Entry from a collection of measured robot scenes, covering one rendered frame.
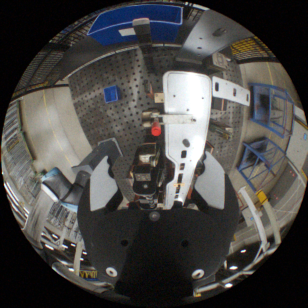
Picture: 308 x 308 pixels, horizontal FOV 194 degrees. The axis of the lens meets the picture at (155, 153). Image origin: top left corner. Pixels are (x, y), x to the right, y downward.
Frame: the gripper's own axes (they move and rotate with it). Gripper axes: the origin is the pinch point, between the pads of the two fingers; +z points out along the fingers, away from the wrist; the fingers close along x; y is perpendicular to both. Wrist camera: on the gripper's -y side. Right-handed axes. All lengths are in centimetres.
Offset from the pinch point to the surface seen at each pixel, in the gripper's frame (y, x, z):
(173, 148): 16.0, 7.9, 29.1
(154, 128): -0.7, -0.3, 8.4
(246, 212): 732, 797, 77
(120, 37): -36.4, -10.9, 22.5
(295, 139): -6, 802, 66
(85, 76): -42, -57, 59
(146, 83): -10.4, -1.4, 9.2
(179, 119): -0.1, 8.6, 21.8
